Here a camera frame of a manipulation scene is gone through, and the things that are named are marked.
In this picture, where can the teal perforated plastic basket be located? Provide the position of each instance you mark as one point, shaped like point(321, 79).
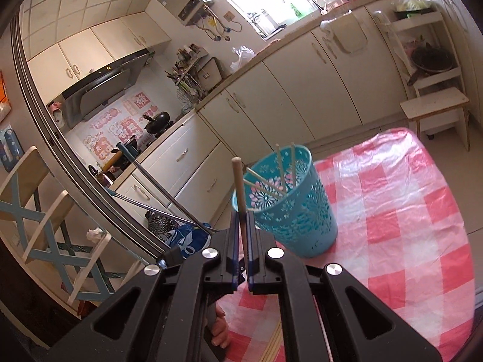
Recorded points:
point(302, 226)

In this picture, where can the beige folding rack blue braces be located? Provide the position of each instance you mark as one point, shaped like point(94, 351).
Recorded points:
point(49, 211)

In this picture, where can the blue patterned box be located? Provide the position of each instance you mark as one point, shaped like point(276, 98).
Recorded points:
point(8, 147)

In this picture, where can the slim bamboo chopstick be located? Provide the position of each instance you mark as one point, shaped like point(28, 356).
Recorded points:
point(260, 180)
point(239, 188)
point(258, 187)
point(280, 166)

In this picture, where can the red checked plastic tablecloth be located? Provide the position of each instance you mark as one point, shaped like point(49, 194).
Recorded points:
point(396, 233)

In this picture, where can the cream wall cabinets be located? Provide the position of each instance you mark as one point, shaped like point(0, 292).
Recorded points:
point(94, 49)

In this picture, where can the orange wall poster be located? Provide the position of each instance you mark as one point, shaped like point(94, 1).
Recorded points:
point(3, 94)

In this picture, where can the crumpled white tissue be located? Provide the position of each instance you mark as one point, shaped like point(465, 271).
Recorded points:
point(94, 234)

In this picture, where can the white cabinet door bin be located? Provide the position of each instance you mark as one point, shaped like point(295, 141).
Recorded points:
point(347, 34)

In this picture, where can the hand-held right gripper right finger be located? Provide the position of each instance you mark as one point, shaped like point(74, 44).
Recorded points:
point(253, 267)

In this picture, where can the dark wok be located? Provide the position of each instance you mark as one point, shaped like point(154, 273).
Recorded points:
point(432, 62)

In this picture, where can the white wooden step shelf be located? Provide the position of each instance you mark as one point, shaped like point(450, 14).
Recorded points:
point(434, 105)

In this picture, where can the wall socket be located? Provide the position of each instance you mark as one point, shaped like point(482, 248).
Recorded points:
point(230, 16)

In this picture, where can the cream kitchen base cabinets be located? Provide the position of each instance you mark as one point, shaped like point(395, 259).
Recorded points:
point(286, 83)

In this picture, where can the white plastic bag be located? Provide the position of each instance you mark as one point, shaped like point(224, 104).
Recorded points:
point(243, 58)

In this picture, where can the black kettle on stove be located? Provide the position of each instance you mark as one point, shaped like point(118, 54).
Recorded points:
point(158, 122)

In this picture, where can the blue white printed bag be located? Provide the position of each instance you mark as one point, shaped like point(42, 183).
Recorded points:
point(188, 241)

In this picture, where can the green bottle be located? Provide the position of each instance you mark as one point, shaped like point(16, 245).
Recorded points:
point(297, 11)

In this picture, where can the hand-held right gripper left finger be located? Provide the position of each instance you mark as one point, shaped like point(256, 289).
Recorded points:
point(232, 264)

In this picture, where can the wall utensil rack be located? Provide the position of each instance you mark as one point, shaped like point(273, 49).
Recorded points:
point(186, 75)

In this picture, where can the bag of green vegetables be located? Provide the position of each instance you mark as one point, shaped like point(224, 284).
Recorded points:
point(413, 3)

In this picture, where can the black range hood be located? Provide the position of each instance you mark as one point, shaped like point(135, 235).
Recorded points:
point(102, 86)

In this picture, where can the pink cloth item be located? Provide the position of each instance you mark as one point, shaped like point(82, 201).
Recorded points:
point(56, 113)

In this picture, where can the bundle of wooden chopsticks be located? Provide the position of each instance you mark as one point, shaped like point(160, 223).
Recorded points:
point(272, 347)

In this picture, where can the metal sliding door frame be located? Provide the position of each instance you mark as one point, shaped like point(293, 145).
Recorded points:
point(49, 132)

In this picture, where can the person's left hand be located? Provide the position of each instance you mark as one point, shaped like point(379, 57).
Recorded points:
point(220, 328)

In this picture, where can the wall water heater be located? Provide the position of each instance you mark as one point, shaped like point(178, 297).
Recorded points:
point(181, 0)

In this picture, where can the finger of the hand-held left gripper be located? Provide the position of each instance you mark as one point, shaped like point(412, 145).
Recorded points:
point(171, 258)

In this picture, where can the pink cartoon wall stickers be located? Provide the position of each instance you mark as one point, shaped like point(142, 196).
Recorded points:
point(128, 128)

